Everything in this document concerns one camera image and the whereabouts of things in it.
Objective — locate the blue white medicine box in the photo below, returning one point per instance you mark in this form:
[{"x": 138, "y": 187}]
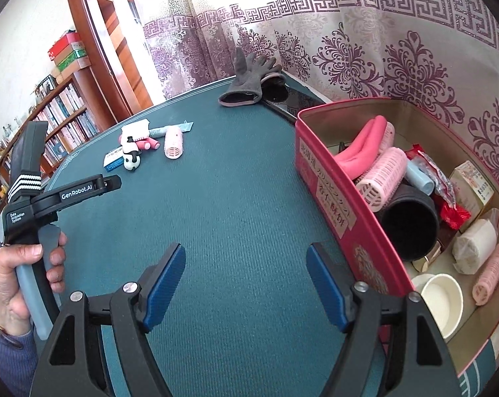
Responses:
[{"x": 114, "y": 159}]

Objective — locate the short pink foam curler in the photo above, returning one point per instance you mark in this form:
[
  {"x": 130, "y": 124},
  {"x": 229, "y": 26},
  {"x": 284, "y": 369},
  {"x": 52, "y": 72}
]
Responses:
[{"x": 142, "y": 144}]

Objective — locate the small panda bottle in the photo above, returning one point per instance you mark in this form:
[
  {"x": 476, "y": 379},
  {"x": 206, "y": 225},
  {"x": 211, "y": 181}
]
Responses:
[{"x": 131, "y": 153}]

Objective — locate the black flat case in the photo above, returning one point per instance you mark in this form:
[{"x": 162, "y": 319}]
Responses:
[{"x": 285, "y": 101}]

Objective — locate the purple sleeve left forearm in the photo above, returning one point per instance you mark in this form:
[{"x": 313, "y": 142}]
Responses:
[{"x": 18, "y": 360}]

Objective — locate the red biscuit tin box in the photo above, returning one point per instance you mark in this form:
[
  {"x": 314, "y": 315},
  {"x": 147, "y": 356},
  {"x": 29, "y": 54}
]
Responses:
[{"x": 372, "y": 258}]

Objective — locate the wooden door frame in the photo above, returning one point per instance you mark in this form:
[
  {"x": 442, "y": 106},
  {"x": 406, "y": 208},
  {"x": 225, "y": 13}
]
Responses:
[{"x": 119, "y": 59}]

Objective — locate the teal cosmetic tube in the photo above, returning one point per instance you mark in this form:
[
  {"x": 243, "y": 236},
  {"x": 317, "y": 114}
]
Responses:
[{"x": 160, "y": 132}]

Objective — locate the white paper roll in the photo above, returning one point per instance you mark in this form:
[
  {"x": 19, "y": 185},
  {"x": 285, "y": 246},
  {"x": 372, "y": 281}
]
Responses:
[{"x": 471, "y": 249}]

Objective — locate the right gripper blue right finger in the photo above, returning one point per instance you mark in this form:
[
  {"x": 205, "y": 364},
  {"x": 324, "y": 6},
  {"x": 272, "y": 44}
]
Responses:
[{"x": 331, "y": 296}]

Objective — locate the light blue cylinder tube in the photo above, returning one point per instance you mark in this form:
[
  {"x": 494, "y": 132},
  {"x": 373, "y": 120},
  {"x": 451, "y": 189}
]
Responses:
[{"x": 418, "y": 179}]

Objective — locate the long pink foam curler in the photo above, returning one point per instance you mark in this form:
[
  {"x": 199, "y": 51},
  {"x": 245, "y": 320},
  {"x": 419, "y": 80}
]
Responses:
[{"x": 360, "y": 155}]

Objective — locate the pink roller in box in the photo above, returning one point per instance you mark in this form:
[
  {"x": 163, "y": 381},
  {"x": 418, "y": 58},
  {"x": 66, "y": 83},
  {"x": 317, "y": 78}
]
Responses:
[{"x": 488, "y": 280}]

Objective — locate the large pink hair roller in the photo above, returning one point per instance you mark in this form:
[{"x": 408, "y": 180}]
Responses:
[{"x": 381, "y": 181}]

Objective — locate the stacked coloured boxes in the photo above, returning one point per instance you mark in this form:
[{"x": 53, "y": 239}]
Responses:
[{"x": 68, "y": 56}]

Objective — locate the white round jar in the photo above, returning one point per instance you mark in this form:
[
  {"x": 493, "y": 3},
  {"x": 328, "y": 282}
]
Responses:
[{"x": 444, "y": 298}]

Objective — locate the slim pink hair roller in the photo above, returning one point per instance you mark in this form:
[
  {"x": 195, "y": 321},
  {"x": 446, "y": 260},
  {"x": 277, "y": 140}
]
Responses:
[{"x": 388, "y": 137}]

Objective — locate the person's left hand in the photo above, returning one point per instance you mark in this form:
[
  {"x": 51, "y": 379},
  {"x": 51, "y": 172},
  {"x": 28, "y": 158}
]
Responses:
[{"x": 14, "y": 314}]

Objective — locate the pink hair roller on table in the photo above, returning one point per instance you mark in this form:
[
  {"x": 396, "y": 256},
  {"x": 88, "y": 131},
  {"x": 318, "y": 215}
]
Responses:
[{"x": 173, "y": 144}]

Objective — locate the wooden bookshelf with books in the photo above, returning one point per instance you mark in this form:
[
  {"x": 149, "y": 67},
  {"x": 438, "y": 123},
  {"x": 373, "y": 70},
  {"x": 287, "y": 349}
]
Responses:
[{"x": 75, "y": 112}]

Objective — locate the black cup in box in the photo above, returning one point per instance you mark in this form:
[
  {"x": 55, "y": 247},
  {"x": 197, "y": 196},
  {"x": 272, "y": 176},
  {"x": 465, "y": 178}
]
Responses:
[{"x": 411, "y": 223}]

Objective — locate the white folded tissue pack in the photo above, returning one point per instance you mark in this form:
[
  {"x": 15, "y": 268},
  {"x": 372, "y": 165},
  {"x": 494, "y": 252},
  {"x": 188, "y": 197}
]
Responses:
[{"x": 136, "y": 131}]

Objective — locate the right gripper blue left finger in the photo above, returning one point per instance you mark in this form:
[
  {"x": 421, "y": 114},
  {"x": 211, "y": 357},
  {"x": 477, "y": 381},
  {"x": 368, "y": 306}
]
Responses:
[{"x": 158, "y": 285}]

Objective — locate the red snack packet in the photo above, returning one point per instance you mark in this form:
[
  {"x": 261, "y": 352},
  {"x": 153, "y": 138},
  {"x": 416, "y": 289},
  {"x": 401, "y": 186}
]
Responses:
[{"x": 445, "y": 198}]

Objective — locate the patterned lace curtain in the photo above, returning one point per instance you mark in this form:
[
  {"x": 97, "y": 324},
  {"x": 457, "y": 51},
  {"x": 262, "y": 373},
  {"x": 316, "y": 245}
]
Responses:
[{"x": 441, "y": 55}]

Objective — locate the grey rubber glove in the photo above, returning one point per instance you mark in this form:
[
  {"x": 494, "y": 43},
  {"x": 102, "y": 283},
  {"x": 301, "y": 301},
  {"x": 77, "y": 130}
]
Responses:
[{"x": 250, "y": 73}]

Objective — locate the yellow white medicine carton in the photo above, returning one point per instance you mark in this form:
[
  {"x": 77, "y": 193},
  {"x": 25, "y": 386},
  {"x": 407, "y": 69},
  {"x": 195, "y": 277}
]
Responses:
[{"x": 473, "y": 191}]

